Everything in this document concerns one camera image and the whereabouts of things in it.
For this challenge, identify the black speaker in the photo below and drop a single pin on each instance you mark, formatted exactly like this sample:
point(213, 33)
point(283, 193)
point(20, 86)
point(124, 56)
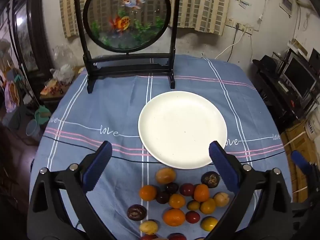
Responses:
point(314, 57)

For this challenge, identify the large orange mandarin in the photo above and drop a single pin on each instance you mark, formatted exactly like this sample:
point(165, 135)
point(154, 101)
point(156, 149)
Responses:
point(174, 217)

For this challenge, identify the white round plate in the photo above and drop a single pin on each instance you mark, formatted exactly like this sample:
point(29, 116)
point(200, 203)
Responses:
point(182, 130)

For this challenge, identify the blue striped tablecloth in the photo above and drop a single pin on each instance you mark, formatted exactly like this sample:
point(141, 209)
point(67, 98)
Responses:
point(100, 110)

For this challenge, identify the white wall panel box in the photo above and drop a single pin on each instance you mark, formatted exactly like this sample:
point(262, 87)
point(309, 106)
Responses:
point(286, 3)

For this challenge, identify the white wall socket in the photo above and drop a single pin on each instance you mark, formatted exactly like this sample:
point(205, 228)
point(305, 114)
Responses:
point(231, 22)

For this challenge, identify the goldfish screen on black stand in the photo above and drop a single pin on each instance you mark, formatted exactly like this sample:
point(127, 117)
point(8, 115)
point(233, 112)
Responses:
point(125, 25)

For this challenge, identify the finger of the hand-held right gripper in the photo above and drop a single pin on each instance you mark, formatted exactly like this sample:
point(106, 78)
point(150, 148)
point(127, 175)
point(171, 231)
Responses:
point(298, 158)
point(301, 208)

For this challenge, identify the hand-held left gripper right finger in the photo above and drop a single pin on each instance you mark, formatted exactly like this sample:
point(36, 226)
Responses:
point(222, 165)

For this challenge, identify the small red plum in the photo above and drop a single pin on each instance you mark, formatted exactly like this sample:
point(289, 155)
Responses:
point(187, 189)
point(192, 217)

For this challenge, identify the computer monitor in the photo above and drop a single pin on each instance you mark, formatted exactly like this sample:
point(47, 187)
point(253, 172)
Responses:
point(298, 78)

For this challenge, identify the beige checked curtain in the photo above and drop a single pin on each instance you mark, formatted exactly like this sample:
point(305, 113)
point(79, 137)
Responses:
point(200, 5)

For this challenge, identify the big red plum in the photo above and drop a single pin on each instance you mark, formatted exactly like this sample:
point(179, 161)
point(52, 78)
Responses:
point(149, 237)
point(177, 236)

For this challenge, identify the clear plastic bag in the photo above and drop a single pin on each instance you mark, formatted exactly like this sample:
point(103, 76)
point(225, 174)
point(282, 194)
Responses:
point(62, 53)

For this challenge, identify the white labelled appliance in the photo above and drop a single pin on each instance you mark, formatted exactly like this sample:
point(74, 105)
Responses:
point(312, 125)

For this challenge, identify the small yellow green fruit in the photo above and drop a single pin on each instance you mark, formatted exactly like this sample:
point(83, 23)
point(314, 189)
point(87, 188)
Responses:
point(193, 205)

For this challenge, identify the green yellow citrus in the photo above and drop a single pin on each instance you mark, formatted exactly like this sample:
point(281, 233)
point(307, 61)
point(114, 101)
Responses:
point(209, 224)

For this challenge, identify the large tan round fruit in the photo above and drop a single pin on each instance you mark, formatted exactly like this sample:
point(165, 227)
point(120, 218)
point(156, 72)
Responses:
point(165, 175)

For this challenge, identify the small tan round fruit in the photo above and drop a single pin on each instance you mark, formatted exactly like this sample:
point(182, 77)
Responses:
point(220, 199)
point(148, 227)

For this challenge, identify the large cardboard box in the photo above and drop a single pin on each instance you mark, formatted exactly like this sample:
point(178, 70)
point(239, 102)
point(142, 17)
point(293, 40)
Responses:
point(297, 140)

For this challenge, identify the small cardboard box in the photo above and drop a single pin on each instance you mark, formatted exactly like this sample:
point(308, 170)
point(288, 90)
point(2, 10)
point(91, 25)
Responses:
point(298, 46)

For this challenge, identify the pink cloth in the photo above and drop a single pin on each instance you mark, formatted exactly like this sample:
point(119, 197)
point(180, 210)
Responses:
point(11, 97)

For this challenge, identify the black media stand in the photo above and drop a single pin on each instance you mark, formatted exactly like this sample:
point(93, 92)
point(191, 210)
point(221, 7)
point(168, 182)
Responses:
point(280, 100)

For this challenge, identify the yellow orange citrus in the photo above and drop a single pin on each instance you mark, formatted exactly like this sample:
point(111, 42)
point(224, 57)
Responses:
point(208, 206)

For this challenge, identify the dark framed painting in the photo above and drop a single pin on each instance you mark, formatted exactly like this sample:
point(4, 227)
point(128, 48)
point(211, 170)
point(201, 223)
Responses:
point(37, 30)

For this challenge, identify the grey blue bucket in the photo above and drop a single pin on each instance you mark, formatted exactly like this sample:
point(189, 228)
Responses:
point(33, 130)

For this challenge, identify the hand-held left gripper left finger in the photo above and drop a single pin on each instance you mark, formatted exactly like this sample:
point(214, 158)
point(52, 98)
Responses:
point(97, 167)

